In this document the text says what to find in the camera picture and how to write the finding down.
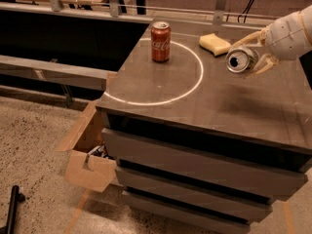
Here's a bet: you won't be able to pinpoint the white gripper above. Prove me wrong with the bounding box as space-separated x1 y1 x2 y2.
231 11 309 77

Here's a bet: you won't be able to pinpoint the white green 7up can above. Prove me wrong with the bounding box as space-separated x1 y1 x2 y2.
225 46 259 74

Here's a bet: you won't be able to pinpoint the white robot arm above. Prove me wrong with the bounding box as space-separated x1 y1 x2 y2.
226 6 312 77

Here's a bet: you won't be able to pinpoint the red coca-cola can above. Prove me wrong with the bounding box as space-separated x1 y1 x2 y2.
151 21 171 62

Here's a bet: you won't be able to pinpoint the yellow sponge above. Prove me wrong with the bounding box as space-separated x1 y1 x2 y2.
199 33 231 57

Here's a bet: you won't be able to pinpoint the grey drawer cabinet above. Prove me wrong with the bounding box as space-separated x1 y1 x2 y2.
97 20 312 234

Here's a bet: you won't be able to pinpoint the open cardboard box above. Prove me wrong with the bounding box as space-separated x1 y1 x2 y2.
56 99 116 192

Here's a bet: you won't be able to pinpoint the black metal bar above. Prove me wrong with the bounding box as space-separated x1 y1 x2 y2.
0 185 25 234

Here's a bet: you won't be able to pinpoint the black hanging cables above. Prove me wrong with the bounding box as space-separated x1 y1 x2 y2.
236 0 259 23

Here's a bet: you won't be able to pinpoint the metal railing frame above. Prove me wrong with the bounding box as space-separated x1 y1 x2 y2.
0 0 275 29

